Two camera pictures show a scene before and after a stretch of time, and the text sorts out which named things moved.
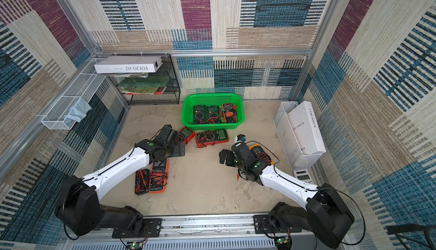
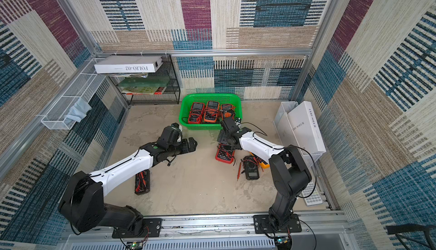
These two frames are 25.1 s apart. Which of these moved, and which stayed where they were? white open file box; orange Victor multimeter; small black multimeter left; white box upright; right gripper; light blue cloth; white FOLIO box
Moved: right gripper; orange Victor multimeter
Stayed: white FOLIO box; white box upright; light blue cloth; small black multimeter left; white open file box
